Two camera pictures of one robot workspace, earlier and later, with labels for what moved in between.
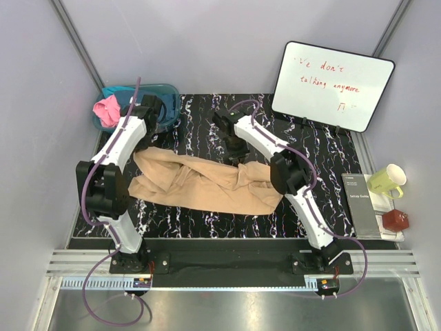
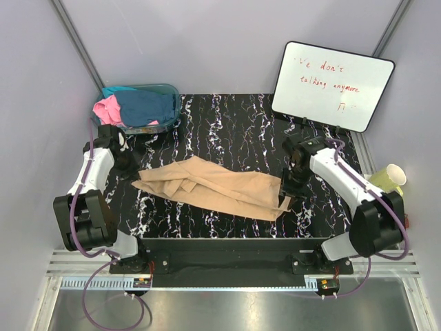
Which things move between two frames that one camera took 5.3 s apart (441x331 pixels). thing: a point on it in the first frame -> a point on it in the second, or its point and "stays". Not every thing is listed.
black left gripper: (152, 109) -> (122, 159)
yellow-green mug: (384, 181) stays
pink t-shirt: (108, 110) stays
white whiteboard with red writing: (332, 87) stays
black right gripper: (236, 156) -> (288, 190)
